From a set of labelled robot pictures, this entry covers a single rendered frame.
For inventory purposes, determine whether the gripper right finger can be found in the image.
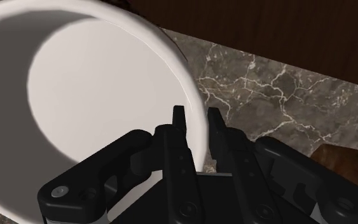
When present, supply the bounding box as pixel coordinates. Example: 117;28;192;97
207;106;358;224

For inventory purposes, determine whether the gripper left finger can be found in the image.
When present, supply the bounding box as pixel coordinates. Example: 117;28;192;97
37;105;205;224

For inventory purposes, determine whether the white bowl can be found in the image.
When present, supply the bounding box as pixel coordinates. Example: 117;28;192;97
0;0;210;224

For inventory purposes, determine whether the brown wooden object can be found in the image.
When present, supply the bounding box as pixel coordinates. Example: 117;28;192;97
309;143;358;197

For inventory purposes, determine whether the dark wooden cabinet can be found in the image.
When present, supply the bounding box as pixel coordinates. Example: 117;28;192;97
100;0;358;91

